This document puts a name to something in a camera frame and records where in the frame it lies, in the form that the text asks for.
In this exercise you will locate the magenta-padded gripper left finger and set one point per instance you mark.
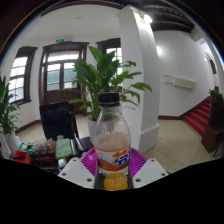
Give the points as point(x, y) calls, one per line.
point(75, 173)

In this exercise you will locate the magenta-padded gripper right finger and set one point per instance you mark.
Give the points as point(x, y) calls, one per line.
point(150, 173)

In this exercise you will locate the orange drink plastic bottle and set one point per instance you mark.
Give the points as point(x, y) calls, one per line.
point(111, 146)

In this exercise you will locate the green folded cloth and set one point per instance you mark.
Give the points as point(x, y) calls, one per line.
point(63, 148)

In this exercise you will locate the tray of small jars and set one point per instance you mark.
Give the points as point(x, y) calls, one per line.
point(43, 146)

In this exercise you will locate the black office chair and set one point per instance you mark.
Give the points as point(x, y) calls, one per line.
point(58, 121)

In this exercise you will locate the red plastic box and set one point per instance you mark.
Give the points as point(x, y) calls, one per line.
point(22, 157)

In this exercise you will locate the green flat box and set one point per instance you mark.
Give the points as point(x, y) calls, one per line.
point(25, 146)

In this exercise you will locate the red carpeted staircase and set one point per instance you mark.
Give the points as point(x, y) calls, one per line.
point(200, 116)

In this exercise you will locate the dark wooden plant stand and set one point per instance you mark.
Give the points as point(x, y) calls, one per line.
point(215, 123)

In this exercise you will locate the leafy plant in white pot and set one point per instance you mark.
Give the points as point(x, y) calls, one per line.
point(6, 113)
point(106, 80)

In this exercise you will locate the dark wooden double door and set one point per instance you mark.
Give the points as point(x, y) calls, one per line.
point(55, 76)

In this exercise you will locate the dark-framed window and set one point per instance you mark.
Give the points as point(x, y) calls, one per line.
point(20, 73)
point(111, 50)

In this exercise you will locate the green exit sign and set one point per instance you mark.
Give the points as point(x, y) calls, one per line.
point(59, 40)

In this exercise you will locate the white wall heater unit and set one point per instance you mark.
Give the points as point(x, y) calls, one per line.
point(181, 82)

